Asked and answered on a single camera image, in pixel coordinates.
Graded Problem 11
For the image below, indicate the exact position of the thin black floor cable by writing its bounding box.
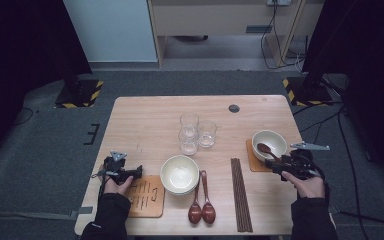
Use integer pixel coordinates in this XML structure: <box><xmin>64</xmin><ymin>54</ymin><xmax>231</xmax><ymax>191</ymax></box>
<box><xmin>13</xmin><ymin>107</ymin><xmax>35</xmax><ymax>127</ymax></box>

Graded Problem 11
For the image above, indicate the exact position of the wooden slotted trivet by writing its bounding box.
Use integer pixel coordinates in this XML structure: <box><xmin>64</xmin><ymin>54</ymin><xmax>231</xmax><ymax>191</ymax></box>
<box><xmin>126</xmin><ymin>175</ymin><xmax>165</xmax><ymax>219</ymax></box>
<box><xmin>245</xmin><ymin>138</ymin><xmax>275</xmax><ymax>173</ymax></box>

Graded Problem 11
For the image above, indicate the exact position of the reddish brown wooden spoon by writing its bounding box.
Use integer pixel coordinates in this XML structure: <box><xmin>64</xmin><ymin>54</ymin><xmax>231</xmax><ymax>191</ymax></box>
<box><xmin>199</xmin><ymin>170</ymin><xmax>217</xmax><ymax>225</ymax></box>
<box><xmin>256</xmin><ymin>142</ymin><xmax>283</xmax><ymax>164</ymax></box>
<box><xmin>188</xmin><ymin>170</ymin><xmax>203</xmax><ymax>225</ymax></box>

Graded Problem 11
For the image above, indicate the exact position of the long black floor cable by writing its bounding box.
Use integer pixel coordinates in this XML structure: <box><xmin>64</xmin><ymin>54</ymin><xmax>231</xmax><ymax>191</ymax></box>
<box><xmin>337</xmin><ymin>108</ymin><xmax>384</xmax><ymax>240</ymax></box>

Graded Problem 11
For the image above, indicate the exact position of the black curtain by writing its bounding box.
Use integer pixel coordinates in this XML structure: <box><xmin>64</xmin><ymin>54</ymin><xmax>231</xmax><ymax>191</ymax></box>
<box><xmin>301</xmin><ymin>0</ymin><xmax>384</xmax><ymax>188</ymax></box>

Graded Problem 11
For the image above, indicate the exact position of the clear drinking glass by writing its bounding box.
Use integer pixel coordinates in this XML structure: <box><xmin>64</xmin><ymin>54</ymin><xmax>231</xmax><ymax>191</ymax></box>
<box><xmin>197</xmin><ymin>120</ymin><xmax>218</xmax><ymax>149</ymax></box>
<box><xmin>179</xmin><ymin>113</ymin><xmax>200</xmax><ymax>134</ymax></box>
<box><xmin>178</xmin><ymin>128</ymin><xmax>199</xmax><ymax>156</ymax></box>

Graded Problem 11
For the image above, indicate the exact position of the right hand-held gripper cable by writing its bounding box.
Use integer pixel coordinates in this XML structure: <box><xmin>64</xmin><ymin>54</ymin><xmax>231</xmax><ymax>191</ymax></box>
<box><xmin>319</xmin><ymin>174</ymin><xmax>333</xmax><ymax>214</ymax></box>

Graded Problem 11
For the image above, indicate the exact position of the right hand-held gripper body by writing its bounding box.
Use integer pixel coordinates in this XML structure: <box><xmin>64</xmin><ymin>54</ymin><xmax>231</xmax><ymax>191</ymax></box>
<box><xmin>281</xmin><ymin>142</ymin><xmax>331</xmax><ymax>180</ymax></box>

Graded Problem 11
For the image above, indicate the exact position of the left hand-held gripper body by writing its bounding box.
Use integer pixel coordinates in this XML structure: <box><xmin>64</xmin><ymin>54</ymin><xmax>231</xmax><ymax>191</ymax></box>
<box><xmin>103</xmin><ymin>150</ymin><xmax>129</xmax><ymax>184</ymax></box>

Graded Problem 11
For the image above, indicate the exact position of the cream ceramic bowl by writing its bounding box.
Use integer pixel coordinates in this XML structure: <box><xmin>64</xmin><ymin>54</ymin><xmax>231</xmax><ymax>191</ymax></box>
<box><xmin>160</xmin><ymin>154</ymin><xmax>200</xmax><ymax>194</ymax></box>
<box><xmin>164</xmin><ymin>184</ymin><xmax>200</xmax><ymax>196</ymax></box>
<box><xmin>251</xmin><ymin>129</ymin><xmax>288</xmax><ymax>163</ymax></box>

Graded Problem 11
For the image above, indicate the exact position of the person's left hand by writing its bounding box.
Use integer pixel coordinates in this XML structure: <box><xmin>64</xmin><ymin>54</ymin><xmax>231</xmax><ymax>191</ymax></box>
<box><xmin>99</xmin><ymin>164</ymin><xmax>135</xmax><ymax>197</ymax></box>

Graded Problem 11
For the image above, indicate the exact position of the hand-held gripper cable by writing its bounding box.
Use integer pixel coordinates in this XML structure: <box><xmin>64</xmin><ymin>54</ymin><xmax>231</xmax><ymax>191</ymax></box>
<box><xmin>319</xmin><ymin>174</ymin><xmax>333</xmax><ymax>214</ymax></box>
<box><xmin>91</xmin><ymin>166</ymin><xmax>110</xmax><ymax>203</ymax></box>

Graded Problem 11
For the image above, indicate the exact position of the short black floor cable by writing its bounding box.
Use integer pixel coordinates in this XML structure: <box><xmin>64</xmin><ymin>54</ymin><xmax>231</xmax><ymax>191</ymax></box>
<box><xmin>293</xmin><ymin>104</ymin><xmax>345</xmax><ymax>151</ymax></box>

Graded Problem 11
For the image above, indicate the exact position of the black stand with striped base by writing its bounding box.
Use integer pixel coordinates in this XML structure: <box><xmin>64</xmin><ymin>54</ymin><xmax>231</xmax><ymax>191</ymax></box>
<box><xmin>54</xmin><ymin>66</ymin><xmax>104</xmax><ymax>109</ymax></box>
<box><xmin>282</xmin><ymin>71</ymin><xmax>334</xmax><ymax>108</ymax></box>

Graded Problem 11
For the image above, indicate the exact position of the light wooden desk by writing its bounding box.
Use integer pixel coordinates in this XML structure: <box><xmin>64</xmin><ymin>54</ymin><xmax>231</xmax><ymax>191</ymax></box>
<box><xmin>146</xmin><ymin>0</ymin><xmax>324</xmax><ymax>68</ymax></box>

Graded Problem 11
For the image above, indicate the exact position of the person's right hand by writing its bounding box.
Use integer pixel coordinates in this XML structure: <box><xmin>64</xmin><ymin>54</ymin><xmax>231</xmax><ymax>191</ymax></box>
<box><xmin>281</xmin><ymin>171</ymin><xmax>326</xmax><ymax>199</ymax></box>

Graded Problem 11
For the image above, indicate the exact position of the white cabinet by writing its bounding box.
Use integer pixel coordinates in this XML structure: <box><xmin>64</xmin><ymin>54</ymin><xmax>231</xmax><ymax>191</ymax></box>
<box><xmin>61</xmin><ymin>0</ymin><xmax>158</xmax><ymax>63</ymax></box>

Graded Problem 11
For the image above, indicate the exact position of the row of dark chopsticks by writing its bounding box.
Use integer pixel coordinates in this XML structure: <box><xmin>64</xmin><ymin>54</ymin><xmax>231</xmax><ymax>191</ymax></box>
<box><xmin>230</xmin><ymin>157</ymin><xmax>254</xmax><ymax>233</ymax></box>

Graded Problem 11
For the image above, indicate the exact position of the left hand-held gripper cable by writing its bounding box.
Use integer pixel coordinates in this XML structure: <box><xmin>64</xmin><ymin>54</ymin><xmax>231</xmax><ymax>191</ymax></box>
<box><xmin>91</xmin><ymin>166</ymin><xmax>110</xmax><ymax>203</ymax></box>

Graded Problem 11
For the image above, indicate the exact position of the black hanging power cable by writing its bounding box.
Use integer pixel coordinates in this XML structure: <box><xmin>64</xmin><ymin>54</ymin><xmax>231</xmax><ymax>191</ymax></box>
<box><xmin>259</xmin><ymin>0</ymin><xmax>306</xmax><ymax>71</ymax></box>

